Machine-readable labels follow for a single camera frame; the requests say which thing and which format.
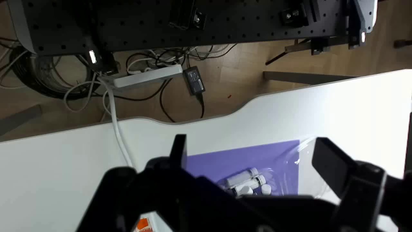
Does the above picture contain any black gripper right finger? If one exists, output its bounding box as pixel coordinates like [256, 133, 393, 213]
[312, 137, 387, 232]

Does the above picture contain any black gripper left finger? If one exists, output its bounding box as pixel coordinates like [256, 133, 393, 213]
[145, 133, 203, 217]

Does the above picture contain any white extension cord orange switch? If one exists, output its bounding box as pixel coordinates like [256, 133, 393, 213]
[131, 214, 157, 232]

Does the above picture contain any clear plastic container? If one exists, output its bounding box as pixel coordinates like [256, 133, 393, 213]
[214, 143, 304, 200]

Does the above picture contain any purple mat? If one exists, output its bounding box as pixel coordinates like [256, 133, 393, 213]
[184, 139, 301, 197]

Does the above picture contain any white cylinder black band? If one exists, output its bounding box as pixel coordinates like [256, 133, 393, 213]
[225, 168, 260, 189]
[239, 173, 274, 197]

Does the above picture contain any black power adapter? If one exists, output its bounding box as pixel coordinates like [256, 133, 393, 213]
[181, 66, 207, 97]

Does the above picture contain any grey floor power strip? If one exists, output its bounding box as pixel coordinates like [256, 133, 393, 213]
[112, 63, 184, 90]

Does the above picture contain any black perforated board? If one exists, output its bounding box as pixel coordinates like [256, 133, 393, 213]
[19, 0, 358, 57]

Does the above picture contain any grey table leg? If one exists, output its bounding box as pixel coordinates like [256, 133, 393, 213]
[0, 104, 44, 137]

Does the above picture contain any black adapter cable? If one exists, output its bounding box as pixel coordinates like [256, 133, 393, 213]
[157, 79, 206, 124]

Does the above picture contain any white power cable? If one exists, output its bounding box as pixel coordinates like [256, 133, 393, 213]
[97, 76, 138, 170]

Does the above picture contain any black floor cable bundle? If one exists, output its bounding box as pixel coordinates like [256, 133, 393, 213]
[0, 36, 107, 103]

